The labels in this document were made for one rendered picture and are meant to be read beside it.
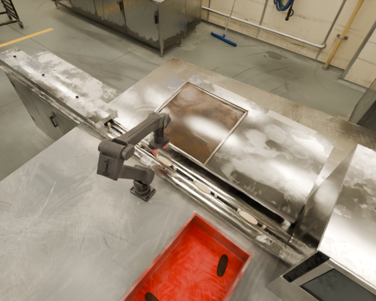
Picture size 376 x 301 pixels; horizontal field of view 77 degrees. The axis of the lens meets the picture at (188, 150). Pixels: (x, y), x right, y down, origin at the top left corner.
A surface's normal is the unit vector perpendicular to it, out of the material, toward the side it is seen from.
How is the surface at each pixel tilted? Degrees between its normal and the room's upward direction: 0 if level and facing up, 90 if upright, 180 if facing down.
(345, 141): 0
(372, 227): 0
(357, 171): 0
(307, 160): 10
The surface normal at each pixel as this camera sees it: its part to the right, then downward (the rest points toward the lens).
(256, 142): -0.05, -0.54
